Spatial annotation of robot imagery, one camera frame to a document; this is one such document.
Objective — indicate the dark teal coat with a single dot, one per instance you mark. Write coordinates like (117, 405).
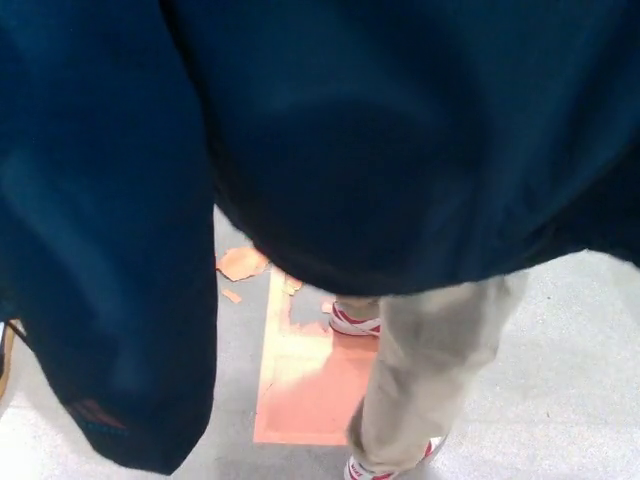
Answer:
(320, 125)

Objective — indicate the torn orange tape patch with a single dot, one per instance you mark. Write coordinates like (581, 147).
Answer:
(240, 262)

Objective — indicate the red white sneaker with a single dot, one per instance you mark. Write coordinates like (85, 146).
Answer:
(395, 470)
(352, 320)

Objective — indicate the small orange tape strip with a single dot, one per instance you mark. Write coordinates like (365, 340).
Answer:
(231, 296)

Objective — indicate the orange square floor marking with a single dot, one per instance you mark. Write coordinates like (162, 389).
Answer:
(310, 390)

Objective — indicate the beige trousers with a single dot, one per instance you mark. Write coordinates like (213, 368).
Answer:
(425, 360)

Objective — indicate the black white gum-sole shoe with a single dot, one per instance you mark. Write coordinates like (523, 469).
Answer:
(7, 360)

